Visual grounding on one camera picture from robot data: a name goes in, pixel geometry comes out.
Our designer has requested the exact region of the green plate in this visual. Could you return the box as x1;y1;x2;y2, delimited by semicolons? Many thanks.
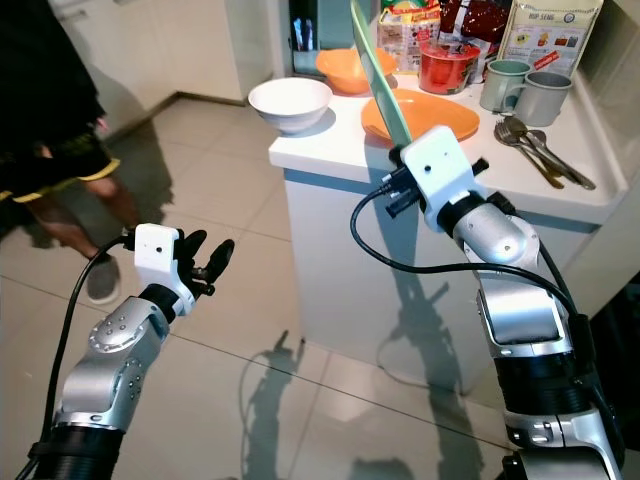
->
350;0;416;151

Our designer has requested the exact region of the white bowl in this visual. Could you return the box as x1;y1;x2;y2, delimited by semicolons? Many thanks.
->
248;77;333;136

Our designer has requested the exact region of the orange plate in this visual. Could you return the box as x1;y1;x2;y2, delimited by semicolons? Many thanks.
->
360;88;481;144

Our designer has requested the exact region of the red instant noodle cup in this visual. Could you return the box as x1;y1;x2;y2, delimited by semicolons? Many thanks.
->
418;38;481;96

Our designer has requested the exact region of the orange bowl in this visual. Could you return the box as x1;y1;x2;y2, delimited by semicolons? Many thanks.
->
315;45;386;96

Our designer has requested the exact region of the brown metal spoon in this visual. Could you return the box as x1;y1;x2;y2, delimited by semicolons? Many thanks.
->
495;115;566;191

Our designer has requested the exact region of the green mug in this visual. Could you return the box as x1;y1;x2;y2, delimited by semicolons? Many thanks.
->
480;58;533;113

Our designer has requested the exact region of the white kitchen island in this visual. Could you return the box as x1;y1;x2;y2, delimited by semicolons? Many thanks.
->
268;40;640;391

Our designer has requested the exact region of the silver metal spoon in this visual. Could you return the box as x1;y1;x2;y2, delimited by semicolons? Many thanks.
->
520;128;598;191

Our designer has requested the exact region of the instant noodle multipack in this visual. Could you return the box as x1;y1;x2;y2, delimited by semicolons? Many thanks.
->
378;0;441;71

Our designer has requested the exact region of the grey mug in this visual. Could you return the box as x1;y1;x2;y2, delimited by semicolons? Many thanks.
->
510;70;574;128

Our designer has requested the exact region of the dark red snack bag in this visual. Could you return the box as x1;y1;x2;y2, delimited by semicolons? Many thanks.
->
435;0;511;56

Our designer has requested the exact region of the printed cracker package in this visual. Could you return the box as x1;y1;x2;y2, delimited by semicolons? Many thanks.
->
498;0;606;79

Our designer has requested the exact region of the white kitchen cabinet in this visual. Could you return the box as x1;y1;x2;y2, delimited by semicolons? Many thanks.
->
50;0;266;101

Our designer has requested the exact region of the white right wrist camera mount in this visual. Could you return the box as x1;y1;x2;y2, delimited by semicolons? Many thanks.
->
400;125;486;216

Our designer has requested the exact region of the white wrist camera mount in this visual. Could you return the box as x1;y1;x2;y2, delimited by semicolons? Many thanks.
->
133;223;187;306
400;125;486;216

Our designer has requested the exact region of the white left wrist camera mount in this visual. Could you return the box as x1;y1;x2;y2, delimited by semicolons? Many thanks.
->
133;223;187;306

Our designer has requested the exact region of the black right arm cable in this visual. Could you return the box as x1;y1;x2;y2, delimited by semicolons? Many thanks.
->
350;175;576;311

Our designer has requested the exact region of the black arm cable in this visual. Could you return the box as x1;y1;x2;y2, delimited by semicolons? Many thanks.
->
40;235;139;480
350;175;576;311

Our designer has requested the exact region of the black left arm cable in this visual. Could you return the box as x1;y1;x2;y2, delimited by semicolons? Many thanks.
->
40;235;139;480

